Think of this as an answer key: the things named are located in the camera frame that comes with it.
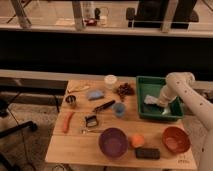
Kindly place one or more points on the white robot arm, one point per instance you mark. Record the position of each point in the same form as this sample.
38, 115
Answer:
179, 84

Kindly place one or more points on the green plastic tray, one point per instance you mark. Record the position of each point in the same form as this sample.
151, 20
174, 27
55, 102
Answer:
148, 90

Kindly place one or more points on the white lidded container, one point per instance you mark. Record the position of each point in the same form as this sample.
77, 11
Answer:
110, 81

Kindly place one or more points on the blue cloth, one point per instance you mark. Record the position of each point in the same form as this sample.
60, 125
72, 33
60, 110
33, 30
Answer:
95, 95

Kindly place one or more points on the bunch of dark grapes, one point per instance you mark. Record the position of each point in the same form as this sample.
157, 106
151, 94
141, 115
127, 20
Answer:
125, 90

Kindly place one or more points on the blue plastic cup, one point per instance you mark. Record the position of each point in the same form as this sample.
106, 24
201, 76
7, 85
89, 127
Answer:
119, 109

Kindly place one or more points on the banana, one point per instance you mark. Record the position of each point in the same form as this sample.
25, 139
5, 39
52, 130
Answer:
78, 89

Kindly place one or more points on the small metal cup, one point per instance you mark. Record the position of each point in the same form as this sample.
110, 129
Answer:
71, 100

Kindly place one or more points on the orange carrot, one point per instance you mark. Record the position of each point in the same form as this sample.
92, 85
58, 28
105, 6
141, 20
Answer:
65, 127

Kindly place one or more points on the metal fork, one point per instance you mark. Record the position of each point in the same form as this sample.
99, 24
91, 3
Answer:
84, 131

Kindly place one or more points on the purple bowl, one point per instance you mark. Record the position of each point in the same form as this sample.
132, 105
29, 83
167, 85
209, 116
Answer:
113, 143

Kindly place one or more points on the orange fruit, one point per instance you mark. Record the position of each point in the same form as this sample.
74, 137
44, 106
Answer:
137, 140

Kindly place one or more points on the black sponge block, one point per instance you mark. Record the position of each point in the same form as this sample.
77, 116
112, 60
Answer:
147, 153

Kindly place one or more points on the orange bowl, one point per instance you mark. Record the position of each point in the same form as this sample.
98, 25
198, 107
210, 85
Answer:
176, 140

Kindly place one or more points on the black office chair base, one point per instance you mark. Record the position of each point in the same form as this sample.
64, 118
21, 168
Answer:
4, 111

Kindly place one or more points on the black handled knife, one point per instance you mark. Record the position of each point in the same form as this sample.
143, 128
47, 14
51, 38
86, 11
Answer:
103, 106

